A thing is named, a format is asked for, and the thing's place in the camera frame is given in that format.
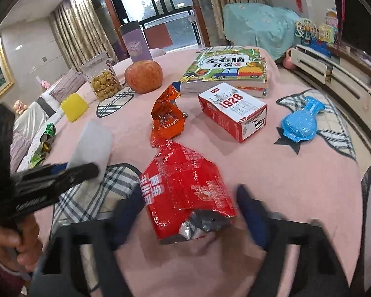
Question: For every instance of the beige patterned curtain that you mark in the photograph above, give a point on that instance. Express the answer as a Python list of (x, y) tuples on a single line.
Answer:
[(80, 31), (232, 3)]

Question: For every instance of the red snack bag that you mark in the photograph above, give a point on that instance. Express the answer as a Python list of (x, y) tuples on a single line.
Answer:
[(185, 185)]

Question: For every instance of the small plush toy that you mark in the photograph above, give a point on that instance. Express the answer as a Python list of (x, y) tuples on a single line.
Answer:
[(20, 105), (44, 84)]

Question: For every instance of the light grey sofa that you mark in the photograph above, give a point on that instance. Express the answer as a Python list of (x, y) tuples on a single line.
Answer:
[(31, 123)]

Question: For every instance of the apple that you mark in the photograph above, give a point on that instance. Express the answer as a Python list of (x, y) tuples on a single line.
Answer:
[(143, 77)]

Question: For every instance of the yellow sponge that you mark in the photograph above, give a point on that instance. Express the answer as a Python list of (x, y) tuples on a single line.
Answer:
[(74, 108)]

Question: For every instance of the glass sliding door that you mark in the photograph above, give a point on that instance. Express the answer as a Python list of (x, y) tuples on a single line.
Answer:
[(160, 9)]

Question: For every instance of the pink tablecloth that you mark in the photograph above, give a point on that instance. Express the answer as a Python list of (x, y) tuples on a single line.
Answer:
[(266, 176)]

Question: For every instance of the green foil wrapper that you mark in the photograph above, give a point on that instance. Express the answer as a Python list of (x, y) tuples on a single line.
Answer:
[(44, 144)]

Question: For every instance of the striped cushion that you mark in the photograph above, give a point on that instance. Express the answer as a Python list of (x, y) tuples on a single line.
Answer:
[(69, 83)]

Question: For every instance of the orange snack bag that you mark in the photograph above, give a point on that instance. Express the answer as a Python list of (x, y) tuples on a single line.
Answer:
[(167, 120)]

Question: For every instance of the person's left hand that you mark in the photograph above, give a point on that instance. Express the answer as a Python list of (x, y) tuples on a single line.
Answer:
[(21, 250)]

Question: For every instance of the white media cabinet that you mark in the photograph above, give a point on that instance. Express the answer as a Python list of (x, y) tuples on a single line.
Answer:
[(346, 80)]

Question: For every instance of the red and white carton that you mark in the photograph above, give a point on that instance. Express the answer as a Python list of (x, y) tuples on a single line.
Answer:
[(232, 108)]

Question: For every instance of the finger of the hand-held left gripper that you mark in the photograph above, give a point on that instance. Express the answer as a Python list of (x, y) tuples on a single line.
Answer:
[(83, 171), (57, 167)]

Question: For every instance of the ferris wheel toy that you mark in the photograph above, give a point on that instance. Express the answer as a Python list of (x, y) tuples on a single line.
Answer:
[(306, 31)]

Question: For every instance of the teal cloth cover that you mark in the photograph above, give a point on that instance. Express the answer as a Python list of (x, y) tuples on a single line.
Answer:
[(259, 26)]

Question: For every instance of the plaid placemat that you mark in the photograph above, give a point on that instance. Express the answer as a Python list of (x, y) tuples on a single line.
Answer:
[(89, 198), (337, 120), (114, 103)]

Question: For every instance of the blue fish-shaped container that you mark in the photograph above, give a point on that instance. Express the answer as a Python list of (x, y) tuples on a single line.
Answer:
[(301, 122)]

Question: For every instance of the clear jar of yellow snacks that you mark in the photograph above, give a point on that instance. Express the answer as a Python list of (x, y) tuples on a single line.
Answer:
[(103, 82)]

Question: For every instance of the colourful picture book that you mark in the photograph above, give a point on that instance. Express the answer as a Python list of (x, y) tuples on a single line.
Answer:
[(225, 65)]

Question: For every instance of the colourful toy house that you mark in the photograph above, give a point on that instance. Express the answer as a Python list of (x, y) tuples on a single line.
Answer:
[(327, 34)]

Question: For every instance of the book with white pages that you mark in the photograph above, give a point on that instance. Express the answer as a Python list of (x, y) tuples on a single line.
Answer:
[(222, 89)]

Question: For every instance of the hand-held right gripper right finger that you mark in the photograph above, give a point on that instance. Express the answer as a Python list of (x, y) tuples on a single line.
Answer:
[(250, 210)]

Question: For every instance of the purple tumbler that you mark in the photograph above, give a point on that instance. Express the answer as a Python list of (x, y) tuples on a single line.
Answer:
[(136, 43)]

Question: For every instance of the person's left forearm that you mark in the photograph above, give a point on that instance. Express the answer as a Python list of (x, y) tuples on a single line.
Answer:
[(0, 281)]

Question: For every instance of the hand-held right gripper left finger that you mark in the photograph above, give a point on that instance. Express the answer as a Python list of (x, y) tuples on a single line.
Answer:
[(126, 218)]

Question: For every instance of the black television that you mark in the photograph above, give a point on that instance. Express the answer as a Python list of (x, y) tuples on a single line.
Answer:
[(363, 9)]

